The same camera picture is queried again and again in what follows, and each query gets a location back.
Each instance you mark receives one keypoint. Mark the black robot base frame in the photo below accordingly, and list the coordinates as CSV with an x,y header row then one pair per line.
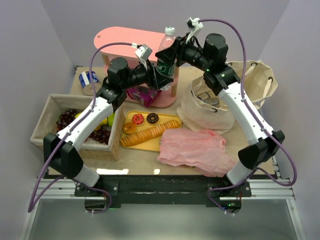
x,y
118,190

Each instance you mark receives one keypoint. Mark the blue white tin can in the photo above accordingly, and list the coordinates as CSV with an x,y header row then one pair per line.
x,y
87,81

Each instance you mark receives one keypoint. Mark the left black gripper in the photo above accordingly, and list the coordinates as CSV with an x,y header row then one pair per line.
x,y
154,75

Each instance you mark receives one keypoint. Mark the blue silver Red Bull can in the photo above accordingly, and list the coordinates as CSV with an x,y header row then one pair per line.
x,y
204,95

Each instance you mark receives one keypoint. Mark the pink sprinkled donut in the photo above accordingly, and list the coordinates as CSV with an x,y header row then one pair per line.
x,y
138,119

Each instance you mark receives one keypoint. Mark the silver purple drink can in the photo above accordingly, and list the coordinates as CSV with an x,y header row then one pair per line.
x,y
214,101

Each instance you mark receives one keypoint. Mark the pink three-tier shelf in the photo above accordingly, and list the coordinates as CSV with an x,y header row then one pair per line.
x,y
152,39

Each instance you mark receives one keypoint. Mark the purple snack packet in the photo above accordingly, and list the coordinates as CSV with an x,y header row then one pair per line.
x,y
143,95

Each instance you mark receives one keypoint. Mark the wicker basket with liner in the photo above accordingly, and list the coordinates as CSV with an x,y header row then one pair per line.
x,y
56,104

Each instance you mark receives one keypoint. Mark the pink plastic bag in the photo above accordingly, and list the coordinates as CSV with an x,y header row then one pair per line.
x,y
204,150

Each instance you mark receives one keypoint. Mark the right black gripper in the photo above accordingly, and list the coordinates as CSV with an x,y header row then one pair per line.
x,y
178,51

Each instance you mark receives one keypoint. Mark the clear water bottle green label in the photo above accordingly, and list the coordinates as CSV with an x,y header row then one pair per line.
x,y
164,65

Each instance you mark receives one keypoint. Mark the chocolate donut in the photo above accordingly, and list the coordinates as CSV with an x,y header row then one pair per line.
x,y
152,118

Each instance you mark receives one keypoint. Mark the yellow plastic tray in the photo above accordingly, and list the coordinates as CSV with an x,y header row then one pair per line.
x,y
152,144

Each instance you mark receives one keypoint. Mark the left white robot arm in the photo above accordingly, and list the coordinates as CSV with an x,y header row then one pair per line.
x,y
61,149

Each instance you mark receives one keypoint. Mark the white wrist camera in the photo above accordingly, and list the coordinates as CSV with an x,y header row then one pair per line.
x,y
143,53
195,26

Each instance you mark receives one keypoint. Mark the orange glazed donut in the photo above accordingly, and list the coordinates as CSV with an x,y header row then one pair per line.
x,y
129,128

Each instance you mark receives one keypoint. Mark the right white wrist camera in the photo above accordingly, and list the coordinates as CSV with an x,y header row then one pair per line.
x,y
195,26

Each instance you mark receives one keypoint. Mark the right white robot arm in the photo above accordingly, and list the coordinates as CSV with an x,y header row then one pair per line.
x,y
225,83

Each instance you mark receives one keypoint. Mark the dark red grapes bunch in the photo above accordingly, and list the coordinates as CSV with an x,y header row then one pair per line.
x,y
101,134

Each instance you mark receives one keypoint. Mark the long baguette bread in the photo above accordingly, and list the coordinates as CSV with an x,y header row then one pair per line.
x,y
147,134

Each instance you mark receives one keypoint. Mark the cream canvas tote bag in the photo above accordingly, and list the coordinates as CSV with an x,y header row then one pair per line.
x,y
259,84

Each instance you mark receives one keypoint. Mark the green fruit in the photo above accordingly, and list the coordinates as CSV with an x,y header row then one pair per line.
x,y
109,120

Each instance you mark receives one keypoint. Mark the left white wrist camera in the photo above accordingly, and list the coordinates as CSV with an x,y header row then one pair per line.
x,y
143,53

